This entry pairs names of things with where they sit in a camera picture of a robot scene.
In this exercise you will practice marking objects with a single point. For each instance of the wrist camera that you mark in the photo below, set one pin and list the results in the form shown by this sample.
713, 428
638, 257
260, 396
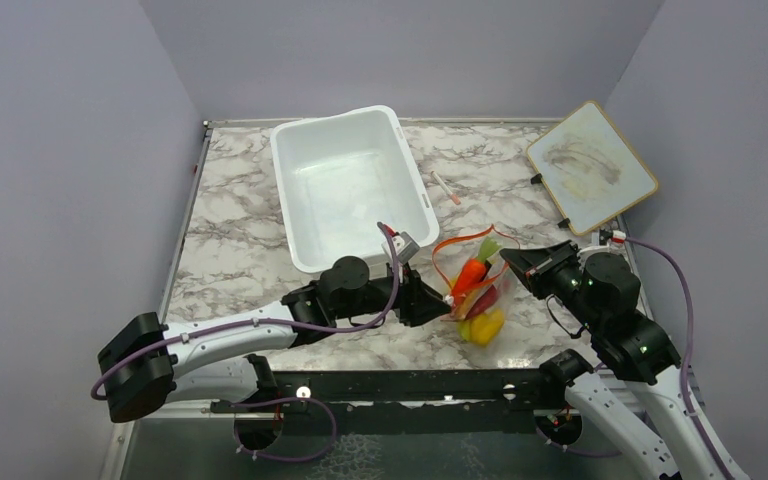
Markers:
400, 247
607, 241

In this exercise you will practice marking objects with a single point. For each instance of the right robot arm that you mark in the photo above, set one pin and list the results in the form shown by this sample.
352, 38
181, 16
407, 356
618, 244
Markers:
600, 290

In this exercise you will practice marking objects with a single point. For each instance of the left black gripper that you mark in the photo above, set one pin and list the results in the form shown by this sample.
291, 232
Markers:
417, 303

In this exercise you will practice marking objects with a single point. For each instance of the white marker pink cap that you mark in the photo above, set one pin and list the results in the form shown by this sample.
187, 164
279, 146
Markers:
445, 187

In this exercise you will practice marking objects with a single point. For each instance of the clear zip bag orange zipper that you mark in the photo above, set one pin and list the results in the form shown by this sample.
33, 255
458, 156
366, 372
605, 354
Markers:
478, 284

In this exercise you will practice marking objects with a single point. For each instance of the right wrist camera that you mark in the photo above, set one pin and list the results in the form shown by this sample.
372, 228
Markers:
607, 241

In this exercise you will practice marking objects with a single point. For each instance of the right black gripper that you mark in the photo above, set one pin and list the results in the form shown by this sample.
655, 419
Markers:
533, 265

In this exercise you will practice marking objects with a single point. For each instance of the white plastic bin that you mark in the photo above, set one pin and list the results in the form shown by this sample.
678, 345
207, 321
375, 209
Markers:
338, 177

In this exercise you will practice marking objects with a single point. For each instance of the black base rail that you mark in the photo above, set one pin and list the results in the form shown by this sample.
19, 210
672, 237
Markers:
392, 402

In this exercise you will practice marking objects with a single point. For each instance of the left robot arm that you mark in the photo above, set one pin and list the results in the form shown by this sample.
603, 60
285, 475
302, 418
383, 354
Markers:
148, 364

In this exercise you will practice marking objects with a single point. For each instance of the small whiteboard wooden frame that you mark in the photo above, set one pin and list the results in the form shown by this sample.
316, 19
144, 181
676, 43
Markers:
590, 170

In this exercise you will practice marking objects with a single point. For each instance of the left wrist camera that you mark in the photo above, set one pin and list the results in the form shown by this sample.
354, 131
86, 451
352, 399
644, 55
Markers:
400, 247

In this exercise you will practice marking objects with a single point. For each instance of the red chili pepper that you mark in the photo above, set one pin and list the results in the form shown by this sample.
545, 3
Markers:
485, 301

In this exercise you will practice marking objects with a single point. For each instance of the orange carrot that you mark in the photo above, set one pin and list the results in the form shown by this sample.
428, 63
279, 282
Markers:
474, 270

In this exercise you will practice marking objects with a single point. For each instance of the large yellow banana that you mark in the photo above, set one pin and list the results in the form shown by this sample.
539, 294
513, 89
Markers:
464, 329

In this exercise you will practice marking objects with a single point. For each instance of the yellow bell pepper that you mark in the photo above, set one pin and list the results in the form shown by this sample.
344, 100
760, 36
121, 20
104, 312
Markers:
484, 328

